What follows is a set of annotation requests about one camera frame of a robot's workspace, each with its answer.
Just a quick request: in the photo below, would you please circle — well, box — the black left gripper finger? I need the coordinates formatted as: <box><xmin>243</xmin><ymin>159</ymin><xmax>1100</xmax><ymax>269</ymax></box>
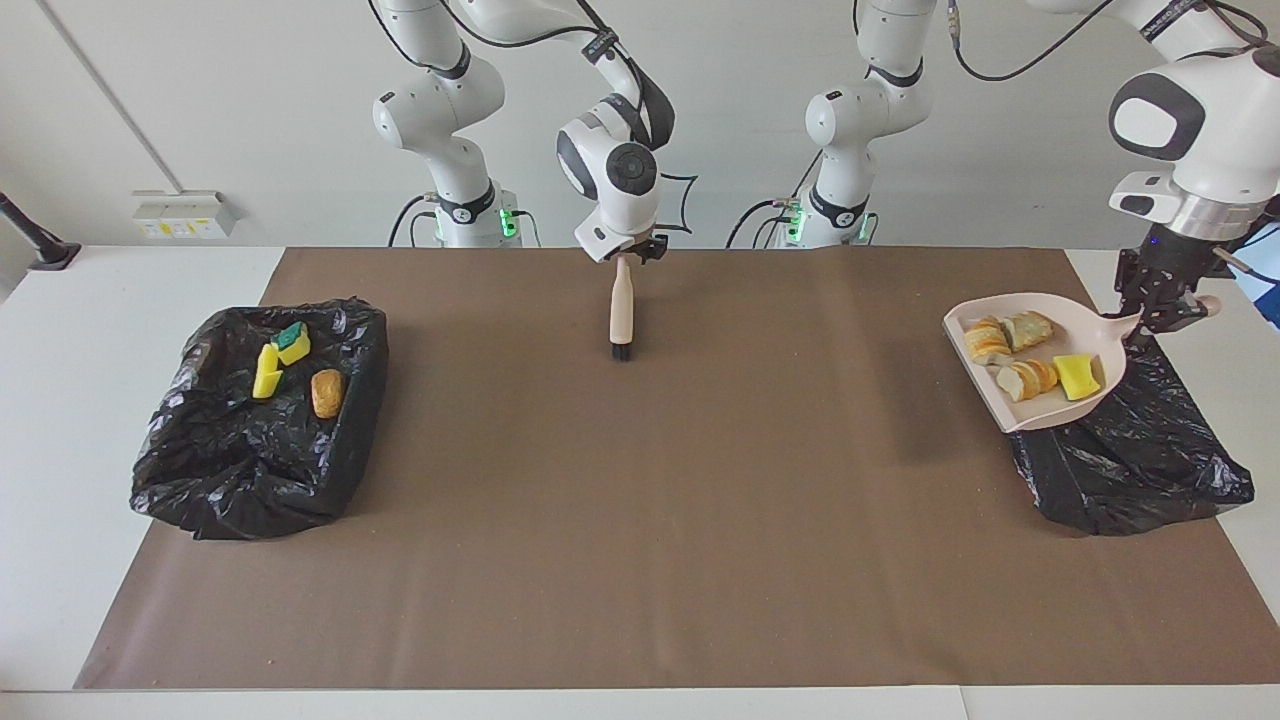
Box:
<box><xmin>1144</xmin><ymin>284</ymin><xmax>1217</xmax><ymax>337</ymax></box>
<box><xmin>1113</xmin><ymin>250</ymin><xmax>1147</xmax><ymax>322</ymax></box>

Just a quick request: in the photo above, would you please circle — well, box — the beige brush with black bristles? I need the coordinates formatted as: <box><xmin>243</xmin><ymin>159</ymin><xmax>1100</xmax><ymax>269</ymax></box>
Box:
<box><xmin>609</xmin><ymin>257</ymin><xmax>638</xmax><ymax>362</ymax></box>

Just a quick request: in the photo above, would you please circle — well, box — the small yellow sponge wedge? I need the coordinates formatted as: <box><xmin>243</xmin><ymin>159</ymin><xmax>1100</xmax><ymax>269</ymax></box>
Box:
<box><xmin>1053</xmin><ymin>354</ymin><xmax>1102</xmax><ymax>402</ymax></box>

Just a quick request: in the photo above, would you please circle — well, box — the pale grey-green foam chunk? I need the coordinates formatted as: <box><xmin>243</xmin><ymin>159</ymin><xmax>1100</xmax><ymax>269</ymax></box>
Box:
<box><xmin>1003</xmin><ymin>311</ymin><xmax>1056</xmax><ymax>351</ymax></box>

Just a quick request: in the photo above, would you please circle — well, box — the orange striped foam chunk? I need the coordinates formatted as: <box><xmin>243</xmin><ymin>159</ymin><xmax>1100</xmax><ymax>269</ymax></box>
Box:
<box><xmin>995</xmin><ymin>360</ymin><xmax>1059</xmax><ymax>403</ymax></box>

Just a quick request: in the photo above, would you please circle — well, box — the pale beige foam chunk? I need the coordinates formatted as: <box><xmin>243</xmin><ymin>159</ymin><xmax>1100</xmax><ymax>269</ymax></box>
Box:
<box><xmin>965</xmin><ymin>316</ymin><xmax>1013</xmax><ymax>366</ymax></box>

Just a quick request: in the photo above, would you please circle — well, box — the beige plastic dustpan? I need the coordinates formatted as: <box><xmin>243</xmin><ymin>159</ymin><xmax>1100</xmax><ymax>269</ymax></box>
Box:
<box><xmin>943</xmin><ymin>292</ymin><xmax>1223</xmax><ymax>433</ymax></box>

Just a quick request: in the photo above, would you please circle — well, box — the green and yellow sponge piece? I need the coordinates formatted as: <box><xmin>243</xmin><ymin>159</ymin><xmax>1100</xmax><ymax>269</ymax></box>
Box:
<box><xmin>271</xmin><ymin>321</ymin><xmax>312</xmax><ymax>367</ymax></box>

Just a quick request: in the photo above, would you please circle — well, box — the bin lined with black bag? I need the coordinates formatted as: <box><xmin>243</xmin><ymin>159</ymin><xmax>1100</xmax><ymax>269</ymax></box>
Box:
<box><xmin>1008</xmin><ymin>335</ymin><xmax>1255</xmax><ymax>537</ymax></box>
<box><xmin>130</xmin><ymin>297</ymin><xmax>389</xmax><ymax>542</ymax></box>

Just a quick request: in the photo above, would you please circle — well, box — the blue object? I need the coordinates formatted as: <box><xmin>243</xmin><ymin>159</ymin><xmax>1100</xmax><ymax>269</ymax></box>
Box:
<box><xmin>1240</xmin><ymin>225</ymin><xmax>1280</xmax><ymax>331</ymax></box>

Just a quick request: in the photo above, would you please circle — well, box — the brown paper table mat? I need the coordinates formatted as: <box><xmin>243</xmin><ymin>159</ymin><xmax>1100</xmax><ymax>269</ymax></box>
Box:
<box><xmin>75</xmin><ymin>247</ymin><xmax>1280</xmax><ymax>691</ymax></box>

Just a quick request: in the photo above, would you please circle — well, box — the black cable along right arm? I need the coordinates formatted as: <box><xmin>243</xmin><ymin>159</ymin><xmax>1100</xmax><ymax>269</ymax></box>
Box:
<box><xmin>370</xmin><ymin>0</ymin><xmax>702</xmax><ymax>237</ymax></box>

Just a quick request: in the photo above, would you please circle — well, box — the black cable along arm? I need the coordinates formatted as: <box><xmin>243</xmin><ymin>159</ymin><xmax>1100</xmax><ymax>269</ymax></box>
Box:
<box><xmin>850</xmin><ymin>0</ymin><xmax>1280</xmax><ymax>83</ymax></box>
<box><xmin>370</xmin><ymin>0</ymin><xmax>702</xmax><ymax>237</ymax></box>

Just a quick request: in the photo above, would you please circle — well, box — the black cable at left arm base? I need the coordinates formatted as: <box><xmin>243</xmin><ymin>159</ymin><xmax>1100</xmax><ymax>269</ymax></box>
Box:
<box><xmin>725</xmin><ymin>198</ymin><xmax>801</xmax><ymax>249</ymax></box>

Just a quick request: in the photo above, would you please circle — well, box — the black cable at arm base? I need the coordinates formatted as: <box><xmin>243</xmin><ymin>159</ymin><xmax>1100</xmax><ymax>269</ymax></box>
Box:
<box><xmin>725</xmin><ymin>198</ymin><xmax>801</xmax><ymax>249</ymax></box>
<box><xmin>388</xmin><ymin>195</ymin><xmax>433</xmax><ymax>248</ymax></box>

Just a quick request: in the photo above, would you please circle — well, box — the black cable at right arm base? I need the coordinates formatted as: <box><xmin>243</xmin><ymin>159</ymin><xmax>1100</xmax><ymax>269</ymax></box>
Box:
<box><xmin>388</xmin><ymin>195</ymin><xmax>433</xmax><ymax>248</ymax></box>

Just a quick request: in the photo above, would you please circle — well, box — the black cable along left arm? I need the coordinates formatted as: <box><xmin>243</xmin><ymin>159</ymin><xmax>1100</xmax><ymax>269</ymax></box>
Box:
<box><xmin>850</xmin><ymin>0</ymin><xmax>1280</xmax><ymax>83</ymax></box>

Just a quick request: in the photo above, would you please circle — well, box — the white wall socket box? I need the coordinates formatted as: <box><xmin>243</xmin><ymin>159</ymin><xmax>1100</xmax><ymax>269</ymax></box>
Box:
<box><xmin>132</xmin><ymin>190</ymin><xmax>239</xmax><ymax>241</ymax></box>

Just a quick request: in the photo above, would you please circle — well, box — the white wall conduit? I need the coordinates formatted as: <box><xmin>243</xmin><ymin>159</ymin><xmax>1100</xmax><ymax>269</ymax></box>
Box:
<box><xmin>38</xmin><ymin>0</ymin><xmax>183</xmax><ymax>196</ymax></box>

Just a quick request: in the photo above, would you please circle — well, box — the black camera stand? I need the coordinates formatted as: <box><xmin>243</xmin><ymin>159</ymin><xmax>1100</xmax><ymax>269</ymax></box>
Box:
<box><xmin>0</xmin><ymin>192</ymin><xmax>81</xmax><ymax>271</ymax></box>

